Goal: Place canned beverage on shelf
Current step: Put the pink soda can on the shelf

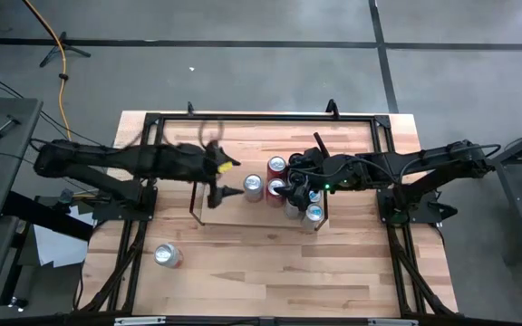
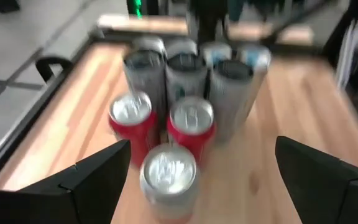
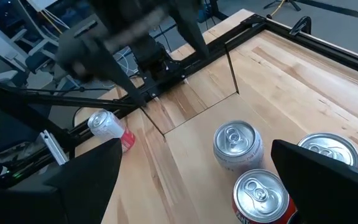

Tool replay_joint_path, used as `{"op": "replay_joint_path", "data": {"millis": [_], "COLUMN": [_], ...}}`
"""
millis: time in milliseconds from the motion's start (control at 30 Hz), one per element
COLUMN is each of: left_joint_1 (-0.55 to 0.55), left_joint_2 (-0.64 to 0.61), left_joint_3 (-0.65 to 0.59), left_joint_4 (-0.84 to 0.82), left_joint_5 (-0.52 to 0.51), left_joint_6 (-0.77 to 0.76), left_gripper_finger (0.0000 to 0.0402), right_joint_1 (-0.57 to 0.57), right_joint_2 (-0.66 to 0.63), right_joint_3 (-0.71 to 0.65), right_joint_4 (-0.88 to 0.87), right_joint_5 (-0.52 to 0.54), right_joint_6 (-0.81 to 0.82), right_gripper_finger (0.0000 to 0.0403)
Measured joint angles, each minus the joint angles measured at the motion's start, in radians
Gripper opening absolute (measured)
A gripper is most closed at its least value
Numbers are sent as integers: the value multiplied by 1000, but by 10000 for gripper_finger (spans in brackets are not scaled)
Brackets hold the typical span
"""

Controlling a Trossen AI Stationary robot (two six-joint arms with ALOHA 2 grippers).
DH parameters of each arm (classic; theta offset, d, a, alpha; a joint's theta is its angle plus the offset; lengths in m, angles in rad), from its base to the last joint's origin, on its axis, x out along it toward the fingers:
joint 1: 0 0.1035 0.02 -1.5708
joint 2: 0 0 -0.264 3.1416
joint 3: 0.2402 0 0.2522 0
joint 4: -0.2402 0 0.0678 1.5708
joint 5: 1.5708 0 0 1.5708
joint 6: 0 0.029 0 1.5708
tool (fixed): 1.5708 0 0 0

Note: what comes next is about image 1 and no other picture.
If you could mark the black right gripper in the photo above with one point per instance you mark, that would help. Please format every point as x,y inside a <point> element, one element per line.
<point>338,172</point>

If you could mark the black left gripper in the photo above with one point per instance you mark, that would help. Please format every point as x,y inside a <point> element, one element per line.
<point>211,163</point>

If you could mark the orange white can silver lid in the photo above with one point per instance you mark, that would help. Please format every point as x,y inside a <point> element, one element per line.
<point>253,182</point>

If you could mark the silver blue energy drink can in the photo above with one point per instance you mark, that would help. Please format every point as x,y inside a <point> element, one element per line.
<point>316,196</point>
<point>314,213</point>

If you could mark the red white can silver lid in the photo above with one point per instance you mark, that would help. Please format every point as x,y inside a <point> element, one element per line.
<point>167,255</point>
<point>274,199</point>

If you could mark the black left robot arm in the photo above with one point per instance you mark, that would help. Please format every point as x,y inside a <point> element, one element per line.
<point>107,158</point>

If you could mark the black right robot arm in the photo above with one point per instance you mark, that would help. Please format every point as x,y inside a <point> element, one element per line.
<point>447,160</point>

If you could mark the yellow tape tag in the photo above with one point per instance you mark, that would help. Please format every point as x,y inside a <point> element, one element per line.
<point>225,167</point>

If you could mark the black table clamp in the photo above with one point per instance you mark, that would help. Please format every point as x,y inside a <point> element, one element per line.
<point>190,108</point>
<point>332,109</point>

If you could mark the black diagonal beam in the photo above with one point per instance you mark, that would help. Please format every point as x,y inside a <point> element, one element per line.
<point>48,217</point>

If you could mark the white paper sheets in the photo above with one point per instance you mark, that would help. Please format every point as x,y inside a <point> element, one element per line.
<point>57,246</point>

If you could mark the black tripod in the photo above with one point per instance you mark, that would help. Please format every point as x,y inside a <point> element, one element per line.
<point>63,45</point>

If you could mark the grey side desk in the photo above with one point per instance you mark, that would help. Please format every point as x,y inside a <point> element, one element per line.
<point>14,149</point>

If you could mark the metal caster wheel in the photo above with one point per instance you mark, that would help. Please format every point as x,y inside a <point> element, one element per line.
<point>17,302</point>

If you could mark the black aluminium table frame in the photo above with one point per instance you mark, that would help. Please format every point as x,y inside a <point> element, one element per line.
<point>265,117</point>

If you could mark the silver metal bracket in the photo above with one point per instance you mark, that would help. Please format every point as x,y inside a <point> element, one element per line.
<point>138,321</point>
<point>392,322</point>

